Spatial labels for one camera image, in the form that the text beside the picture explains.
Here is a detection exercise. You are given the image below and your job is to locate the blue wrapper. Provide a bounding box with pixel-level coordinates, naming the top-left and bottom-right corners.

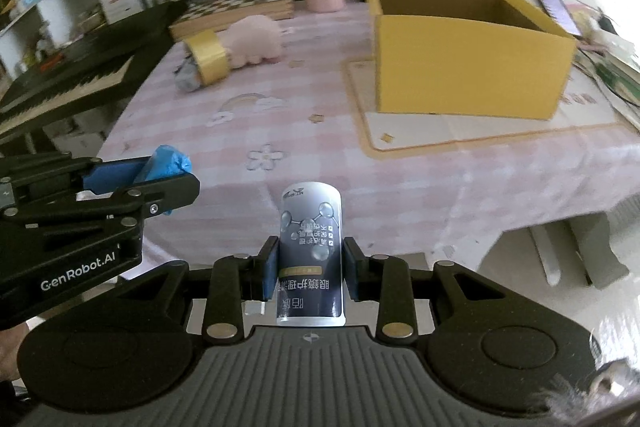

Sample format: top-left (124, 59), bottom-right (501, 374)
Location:
top-left (134, 145), bottom-right (200, 219)

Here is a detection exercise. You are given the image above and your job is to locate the dark lens solution bottle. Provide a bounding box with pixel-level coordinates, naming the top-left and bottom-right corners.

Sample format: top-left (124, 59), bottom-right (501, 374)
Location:
top-left (277, 182), bottom-right (346, 327)

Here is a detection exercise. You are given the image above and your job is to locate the yellow tape roll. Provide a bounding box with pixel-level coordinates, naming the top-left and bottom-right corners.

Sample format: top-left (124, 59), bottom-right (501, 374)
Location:
top-left (184, 29), bottom-right (231, 87)

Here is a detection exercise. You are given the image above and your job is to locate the pink plush toy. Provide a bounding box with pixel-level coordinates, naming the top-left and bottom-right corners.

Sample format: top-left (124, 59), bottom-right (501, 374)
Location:
top-left (218, 15), bottom-right (283, 69)

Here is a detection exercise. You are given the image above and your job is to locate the black Yamaha keyboard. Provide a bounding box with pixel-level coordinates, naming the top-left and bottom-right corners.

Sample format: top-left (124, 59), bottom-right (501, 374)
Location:
top-left (1, 0), bottom-right (188, 143)

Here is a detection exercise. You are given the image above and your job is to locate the pink checked tablecloth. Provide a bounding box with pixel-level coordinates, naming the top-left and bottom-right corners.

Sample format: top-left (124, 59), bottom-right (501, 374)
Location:
top-left (101, 2), bottom-right (639, 269)

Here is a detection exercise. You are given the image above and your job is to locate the wooden chess board box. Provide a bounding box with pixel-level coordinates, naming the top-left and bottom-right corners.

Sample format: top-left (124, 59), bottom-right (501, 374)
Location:
top-left (170, 0), bottom-right (294, 41)

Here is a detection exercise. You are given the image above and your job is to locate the yellow cardboard box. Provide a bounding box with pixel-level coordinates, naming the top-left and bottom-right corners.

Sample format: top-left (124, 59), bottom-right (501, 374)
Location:
top-left (367, 0), bottom-right (577, 120)

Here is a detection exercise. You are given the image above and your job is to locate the cream orange-edged mat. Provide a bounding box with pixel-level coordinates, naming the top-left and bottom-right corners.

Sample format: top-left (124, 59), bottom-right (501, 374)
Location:
top-left (342, 58), bottom-right (624, 157)

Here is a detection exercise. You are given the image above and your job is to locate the green book stack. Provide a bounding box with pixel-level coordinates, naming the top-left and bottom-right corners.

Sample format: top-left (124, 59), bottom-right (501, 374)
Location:
top-left (574, 39), bottom-right (639, 130)

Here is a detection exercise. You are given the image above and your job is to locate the smartphone with lit screen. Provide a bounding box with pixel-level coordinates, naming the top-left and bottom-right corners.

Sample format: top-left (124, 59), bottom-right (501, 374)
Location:
top-left (537, 0), bottom-right (582, 39)

